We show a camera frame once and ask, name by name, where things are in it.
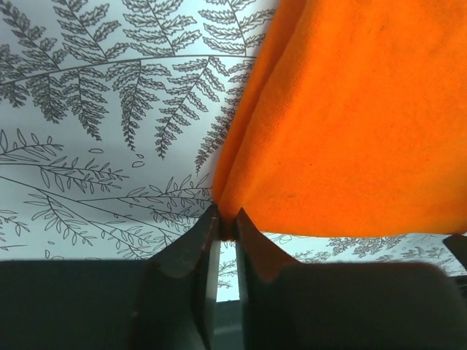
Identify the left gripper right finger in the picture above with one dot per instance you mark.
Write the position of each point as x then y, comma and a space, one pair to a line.
288, 304

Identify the floral patterned table mat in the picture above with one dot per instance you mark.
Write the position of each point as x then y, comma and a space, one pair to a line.
113, 119

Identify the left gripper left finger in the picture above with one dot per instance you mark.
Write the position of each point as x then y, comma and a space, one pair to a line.
175, 305

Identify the orange t shirt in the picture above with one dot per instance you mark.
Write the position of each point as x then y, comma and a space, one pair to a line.
353, 122

